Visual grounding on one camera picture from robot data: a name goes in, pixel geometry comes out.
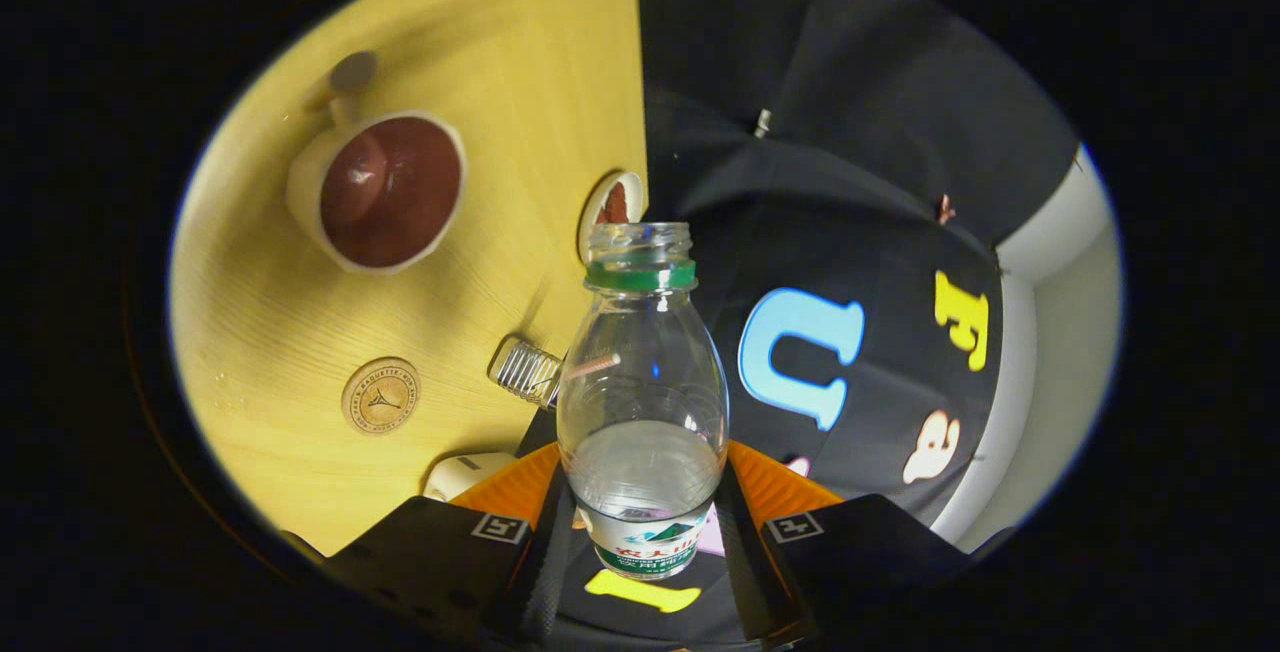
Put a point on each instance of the brown food piece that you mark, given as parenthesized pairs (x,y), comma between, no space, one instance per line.
(617,202)

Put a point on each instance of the silver clip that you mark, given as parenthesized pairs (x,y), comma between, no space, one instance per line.
(763,122)

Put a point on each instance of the white toaster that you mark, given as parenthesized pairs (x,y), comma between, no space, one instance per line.
(465,472)

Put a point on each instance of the wooden table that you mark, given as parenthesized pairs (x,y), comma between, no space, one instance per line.
(520,72)

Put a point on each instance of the copper clip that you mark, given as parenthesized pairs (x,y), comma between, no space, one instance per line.
(944,209)

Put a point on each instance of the black backdrop cloth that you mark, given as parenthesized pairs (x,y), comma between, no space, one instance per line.
(850,82)

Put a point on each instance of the small round white plate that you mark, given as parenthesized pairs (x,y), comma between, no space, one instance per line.
(592,222)

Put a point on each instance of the striped straw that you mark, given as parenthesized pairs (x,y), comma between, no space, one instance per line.
(592,365)

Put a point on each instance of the round cork coaster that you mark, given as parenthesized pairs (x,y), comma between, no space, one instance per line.
(380,396)

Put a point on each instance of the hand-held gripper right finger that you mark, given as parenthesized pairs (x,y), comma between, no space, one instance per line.
(745,582)

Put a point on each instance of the clear plastic juice bottle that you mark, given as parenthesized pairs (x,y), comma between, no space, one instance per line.
(640,472)

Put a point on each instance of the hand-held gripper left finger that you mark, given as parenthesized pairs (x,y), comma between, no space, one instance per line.
(545,582)

